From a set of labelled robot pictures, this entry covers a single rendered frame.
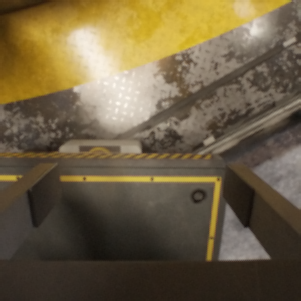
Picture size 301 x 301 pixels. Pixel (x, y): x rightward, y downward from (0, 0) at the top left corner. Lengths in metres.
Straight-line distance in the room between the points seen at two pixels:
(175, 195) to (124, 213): 0.14
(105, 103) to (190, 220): 0.49
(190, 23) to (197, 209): 0.59
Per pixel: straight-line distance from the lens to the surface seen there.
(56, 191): 0.17
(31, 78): 0.90
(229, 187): 0.16
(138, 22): 0.83
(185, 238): 0.62
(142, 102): 0.81
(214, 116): 0.85
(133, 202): 0.56
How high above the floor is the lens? 0.80
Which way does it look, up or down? 74 degrees down
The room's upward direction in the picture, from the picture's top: 175 degrees clockwise
